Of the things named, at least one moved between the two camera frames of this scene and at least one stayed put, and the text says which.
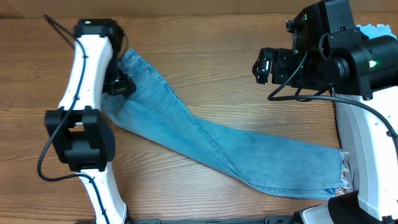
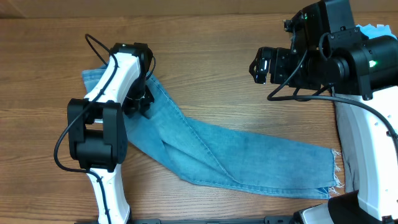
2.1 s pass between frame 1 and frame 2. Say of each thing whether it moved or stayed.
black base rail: stayed
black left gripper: moved
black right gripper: stayed
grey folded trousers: stayed
